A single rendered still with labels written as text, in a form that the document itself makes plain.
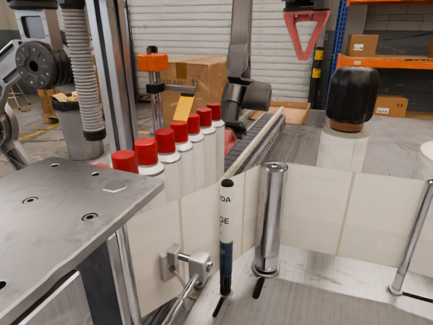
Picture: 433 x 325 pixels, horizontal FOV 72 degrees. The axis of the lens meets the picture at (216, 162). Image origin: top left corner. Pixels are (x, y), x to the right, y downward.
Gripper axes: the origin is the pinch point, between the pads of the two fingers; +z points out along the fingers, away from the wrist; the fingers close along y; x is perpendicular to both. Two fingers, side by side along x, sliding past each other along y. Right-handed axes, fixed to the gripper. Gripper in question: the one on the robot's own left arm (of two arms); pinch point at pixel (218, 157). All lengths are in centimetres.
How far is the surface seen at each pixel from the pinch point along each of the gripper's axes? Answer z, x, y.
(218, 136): -2.7, -8.8, 2.2
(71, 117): -52, 135, -204
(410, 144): -30, 56, 55
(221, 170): 3.8, -2.7, 2.5
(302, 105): -57, 84, 9
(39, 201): 18, -55, 10
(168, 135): 4.9, -28.6, 1.5
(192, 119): -1.4, -20.7, 0.9
